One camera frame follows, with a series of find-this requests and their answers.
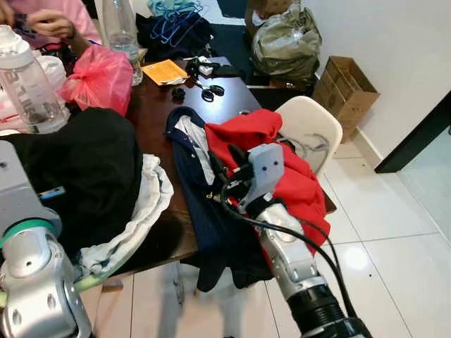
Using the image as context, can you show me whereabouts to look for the clear plastic bottle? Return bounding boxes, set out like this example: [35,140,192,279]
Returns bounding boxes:
[0,25,68,134]

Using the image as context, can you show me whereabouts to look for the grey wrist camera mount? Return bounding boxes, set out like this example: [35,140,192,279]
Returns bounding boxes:
[0,141,61,230]
[247,143,285,205]

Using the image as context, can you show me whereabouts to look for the cardboard box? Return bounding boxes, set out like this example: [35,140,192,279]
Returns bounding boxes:
[311,55,381,140]

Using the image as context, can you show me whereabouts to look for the red plastic bag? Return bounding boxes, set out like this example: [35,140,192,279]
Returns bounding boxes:
[58,44,135,117]

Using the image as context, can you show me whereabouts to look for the navy polo shirt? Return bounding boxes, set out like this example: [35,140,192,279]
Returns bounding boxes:
[166,106,272,293]

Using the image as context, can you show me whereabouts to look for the black door frame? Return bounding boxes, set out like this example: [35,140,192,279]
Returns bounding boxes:
[373,92,451,173]

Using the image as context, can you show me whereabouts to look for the yellow paper sheet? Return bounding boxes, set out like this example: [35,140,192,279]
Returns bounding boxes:
[141,58,190,87]

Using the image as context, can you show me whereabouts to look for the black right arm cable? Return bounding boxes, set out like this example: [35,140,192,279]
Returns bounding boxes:
[218,180,357,338]

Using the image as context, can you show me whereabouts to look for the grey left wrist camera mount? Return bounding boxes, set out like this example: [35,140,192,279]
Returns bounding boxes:
[0,141,61,230]

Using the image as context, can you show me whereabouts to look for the person in pink shirt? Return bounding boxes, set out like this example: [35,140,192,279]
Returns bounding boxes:
[0,0,103,57]

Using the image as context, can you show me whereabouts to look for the white plastic chair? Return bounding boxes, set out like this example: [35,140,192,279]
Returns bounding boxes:
[273,95,344,180]

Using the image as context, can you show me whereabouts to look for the red t-shirt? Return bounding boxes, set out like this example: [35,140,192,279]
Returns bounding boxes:
[204,109,330,254]

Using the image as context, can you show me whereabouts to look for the pale blue hanger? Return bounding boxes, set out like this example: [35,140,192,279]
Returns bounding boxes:
[159,7,205,46]

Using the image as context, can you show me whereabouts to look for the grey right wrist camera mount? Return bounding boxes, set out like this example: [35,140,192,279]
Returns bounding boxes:
[247,143,285,205]

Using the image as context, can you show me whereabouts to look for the black scissors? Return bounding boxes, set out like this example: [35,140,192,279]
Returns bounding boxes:
[194,81,226,103]

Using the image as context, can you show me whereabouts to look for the black cloth pile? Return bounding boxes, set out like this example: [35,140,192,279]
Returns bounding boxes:
[136,0,214,61]

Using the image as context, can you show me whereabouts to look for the black white charger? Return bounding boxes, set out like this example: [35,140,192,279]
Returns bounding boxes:
[185,56,244,80]

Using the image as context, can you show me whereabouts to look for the green laundry basket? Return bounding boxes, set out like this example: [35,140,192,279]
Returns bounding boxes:
[0,239,142,311]

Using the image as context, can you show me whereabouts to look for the black printed t-shirt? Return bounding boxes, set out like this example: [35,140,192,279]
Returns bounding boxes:
[0,106,144,258]

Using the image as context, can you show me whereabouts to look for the white grey garment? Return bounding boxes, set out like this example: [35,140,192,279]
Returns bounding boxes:
[74,154,175,279]

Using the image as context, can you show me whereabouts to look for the olive backpack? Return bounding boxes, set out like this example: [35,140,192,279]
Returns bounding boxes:
[250,4,323,82]

